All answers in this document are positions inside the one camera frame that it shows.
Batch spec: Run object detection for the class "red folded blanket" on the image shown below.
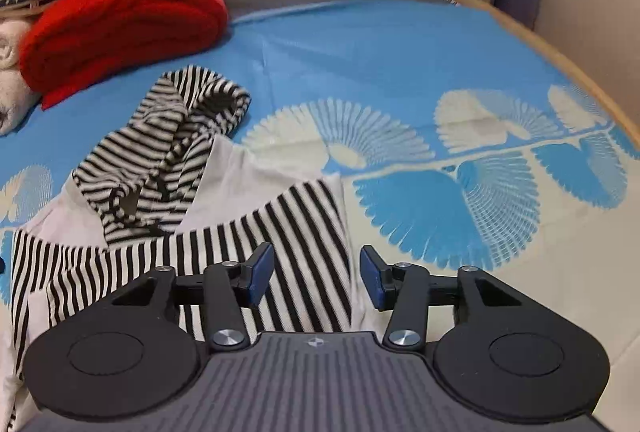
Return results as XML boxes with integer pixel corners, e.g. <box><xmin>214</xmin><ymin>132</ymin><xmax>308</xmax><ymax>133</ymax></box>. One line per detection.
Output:
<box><xmin>19</xmin><ymin>0</ymin><xmax>232</xmax><ymax>109</ymax></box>

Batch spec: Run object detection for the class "wooden bed frame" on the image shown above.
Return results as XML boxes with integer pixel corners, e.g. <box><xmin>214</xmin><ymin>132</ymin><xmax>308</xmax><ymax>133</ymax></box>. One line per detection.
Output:
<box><xmin>429</xmin><ymin>0</ymin><xmax>640</xmax><ymax>154</ymax></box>

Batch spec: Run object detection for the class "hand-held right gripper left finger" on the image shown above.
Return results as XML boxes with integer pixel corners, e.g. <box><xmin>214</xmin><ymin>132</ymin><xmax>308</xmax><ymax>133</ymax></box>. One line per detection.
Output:
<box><xmin>111</xmin><ymin>242</ymin><xmax>276</xmax><ymax>353</ymax></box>

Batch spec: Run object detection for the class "blue white printed bedsheet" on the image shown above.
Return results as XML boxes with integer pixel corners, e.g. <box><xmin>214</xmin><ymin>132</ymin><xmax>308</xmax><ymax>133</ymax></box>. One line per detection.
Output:
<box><xmin>0</xmin><ymin>0</ymin><xmax>640</xmax><ymax>363</ymax></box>

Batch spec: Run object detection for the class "white fluffy towel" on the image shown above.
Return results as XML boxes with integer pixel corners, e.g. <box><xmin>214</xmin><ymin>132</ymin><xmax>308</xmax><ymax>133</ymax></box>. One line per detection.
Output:
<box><xmin>0</xmin><ymin>16</ymin><xmax>42</xmax><ymax>136</ymax></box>

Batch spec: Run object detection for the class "black white striped hooded top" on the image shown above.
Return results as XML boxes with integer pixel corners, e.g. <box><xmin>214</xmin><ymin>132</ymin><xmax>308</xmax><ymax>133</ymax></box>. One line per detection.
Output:
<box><xmin>0</xmin><ymin>66</ymin><xmax>359</xmax><ymax>432</ymax></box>

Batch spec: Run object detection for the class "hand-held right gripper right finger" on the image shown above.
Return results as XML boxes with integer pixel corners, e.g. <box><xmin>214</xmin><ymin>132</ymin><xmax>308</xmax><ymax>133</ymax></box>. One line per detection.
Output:
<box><xmin>360</xmin><ymin>245</ymin><xmax>522</xmax><ymax>354</ymax></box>

